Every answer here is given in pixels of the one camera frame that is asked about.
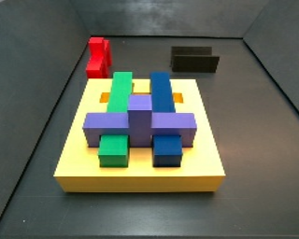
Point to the yellow board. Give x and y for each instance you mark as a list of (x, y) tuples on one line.
[(200, 173)]

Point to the purple cross-shaped block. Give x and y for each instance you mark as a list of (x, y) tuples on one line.
[(140, 123)]

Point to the blue long block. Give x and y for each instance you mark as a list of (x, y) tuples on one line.
[(166, 144)]

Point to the green long block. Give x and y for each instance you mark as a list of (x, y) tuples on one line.
[(113, 144)]

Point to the black block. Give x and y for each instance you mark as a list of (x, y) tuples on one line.
[(192, 59)]

